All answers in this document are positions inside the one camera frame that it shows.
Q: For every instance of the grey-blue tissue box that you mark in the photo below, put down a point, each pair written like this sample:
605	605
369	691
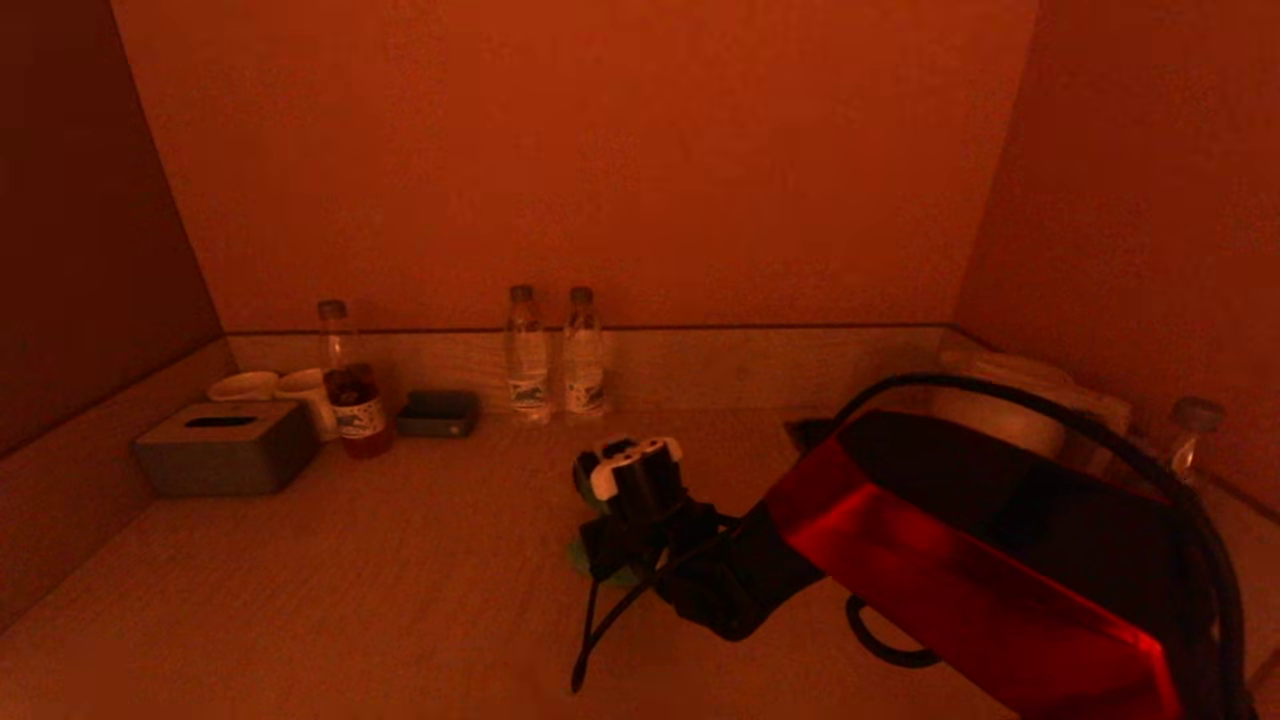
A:
228	458

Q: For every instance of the small amber tea bottle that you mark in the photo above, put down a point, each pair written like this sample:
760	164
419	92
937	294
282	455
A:
360	418

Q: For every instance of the teal fluffy cloth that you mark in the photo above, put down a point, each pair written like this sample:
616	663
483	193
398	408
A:
582	560

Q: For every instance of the large dark drink bottle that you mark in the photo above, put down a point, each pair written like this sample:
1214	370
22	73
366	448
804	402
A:
1192	415

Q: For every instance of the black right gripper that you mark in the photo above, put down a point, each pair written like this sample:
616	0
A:
640	545

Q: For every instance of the clear water bottle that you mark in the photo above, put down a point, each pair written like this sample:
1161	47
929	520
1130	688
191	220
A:
528	378
583	378

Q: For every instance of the red black right robot arm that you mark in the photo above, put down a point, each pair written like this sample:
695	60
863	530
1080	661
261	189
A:
950	560

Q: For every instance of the small blue open tray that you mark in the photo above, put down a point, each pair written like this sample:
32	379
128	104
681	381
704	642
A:
438	413

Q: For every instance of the white electric kettle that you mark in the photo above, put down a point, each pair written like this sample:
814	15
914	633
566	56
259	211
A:
1010	425

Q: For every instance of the white low cup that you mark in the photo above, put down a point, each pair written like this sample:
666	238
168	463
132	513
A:
245	386

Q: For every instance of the black recessed socket panel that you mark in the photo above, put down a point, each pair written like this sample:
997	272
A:
805	432

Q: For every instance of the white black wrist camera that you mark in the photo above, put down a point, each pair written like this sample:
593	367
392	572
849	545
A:
635	470

